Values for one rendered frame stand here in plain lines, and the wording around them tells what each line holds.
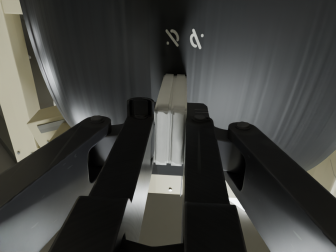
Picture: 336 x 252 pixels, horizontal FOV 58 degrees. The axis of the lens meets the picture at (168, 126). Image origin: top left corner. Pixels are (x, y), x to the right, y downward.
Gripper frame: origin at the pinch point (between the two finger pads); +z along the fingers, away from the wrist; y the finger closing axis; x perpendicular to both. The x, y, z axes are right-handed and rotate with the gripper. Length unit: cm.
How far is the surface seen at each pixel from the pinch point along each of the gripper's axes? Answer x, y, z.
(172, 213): -208, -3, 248
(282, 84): 1.1, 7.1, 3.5
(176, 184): -42, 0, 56
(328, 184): -22.0, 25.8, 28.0
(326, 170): -20.3, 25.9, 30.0
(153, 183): -43, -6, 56
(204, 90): 0.3, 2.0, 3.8
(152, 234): -212, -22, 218
